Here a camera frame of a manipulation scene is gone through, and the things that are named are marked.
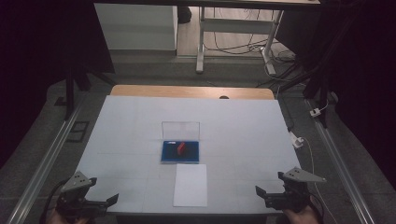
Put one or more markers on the white paper sheet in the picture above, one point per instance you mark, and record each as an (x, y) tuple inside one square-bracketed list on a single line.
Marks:
[(190, 186)]

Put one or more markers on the aluminium rail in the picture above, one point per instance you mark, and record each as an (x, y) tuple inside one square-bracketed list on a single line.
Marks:
[(339, 161), (46, 161)]

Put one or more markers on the dark desk top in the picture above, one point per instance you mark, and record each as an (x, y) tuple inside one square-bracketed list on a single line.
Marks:
[(218, 3)]

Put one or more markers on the black floor frame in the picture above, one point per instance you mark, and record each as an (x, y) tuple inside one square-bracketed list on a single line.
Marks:
[(78, 132)]

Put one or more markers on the blue ink pad box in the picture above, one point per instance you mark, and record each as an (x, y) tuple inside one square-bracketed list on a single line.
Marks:
[(180, 157)]

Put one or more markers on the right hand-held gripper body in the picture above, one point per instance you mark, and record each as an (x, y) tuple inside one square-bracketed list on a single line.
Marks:
[(295, 186)]

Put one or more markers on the white table cover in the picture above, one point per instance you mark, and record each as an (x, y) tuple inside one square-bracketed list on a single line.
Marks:
[(236, 130)]

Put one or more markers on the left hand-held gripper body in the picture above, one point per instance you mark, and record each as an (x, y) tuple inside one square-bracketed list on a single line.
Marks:
[(76, 183)]

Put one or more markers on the white plug adapter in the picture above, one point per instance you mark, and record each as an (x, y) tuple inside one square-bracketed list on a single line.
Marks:
[(296, 140)]

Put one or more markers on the black metal stand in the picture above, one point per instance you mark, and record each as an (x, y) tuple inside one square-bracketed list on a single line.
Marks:
[(70, 93), (320, 84)]

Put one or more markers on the white desk frame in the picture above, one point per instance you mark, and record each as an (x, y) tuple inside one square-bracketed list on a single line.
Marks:
[(236, 26)]

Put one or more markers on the wooden table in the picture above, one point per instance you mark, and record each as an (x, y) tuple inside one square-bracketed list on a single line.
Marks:
[(186, 91)]

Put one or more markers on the small white plug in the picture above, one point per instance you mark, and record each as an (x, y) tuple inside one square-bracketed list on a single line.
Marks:
[(315, 112)]

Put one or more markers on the person's left hand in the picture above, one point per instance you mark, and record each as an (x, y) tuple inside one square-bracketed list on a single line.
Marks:
[(62, 219)]

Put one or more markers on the white cabinet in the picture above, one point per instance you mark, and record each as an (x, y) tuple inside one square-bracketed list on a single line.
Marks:
[(137, 28)]

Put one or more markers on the person's right hand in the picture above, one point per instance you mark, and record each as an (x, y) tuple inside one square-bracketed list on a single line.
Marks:
[(300, 217)]

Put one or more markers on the red stamp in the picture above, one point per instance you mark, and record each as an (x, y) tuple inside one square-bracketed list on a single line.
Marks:
[(181, 148)]

